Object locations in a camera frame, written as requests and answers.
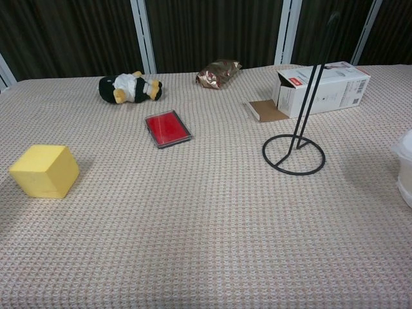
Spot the dark pleated curtain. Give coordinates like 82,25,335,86
0,0,412,82

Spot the black and white plush toy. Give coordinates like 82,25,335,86
98,70,163,105

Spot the white paper towel roll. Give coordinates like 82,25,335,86
391,128,412,208

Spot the black wire towel holder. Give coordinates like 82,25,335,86
261,11,342,176

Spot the white frame post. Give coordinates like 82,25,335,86
350,0,383,66
274,0,303,66
130,0,158,75
0,53,16,93

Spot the red ink pad case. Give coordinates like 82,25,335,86
144,109,194,149

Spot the beige woven tablecloth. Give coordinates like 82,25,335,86
0,64,412,309

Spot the shiny brown foil bag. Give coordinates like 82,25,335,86
196,59,243,90

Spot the white cardboard box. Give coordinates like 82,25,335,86
248,61,371,124

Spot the yellow foam cube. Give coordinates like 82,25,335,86
8,144,80,199

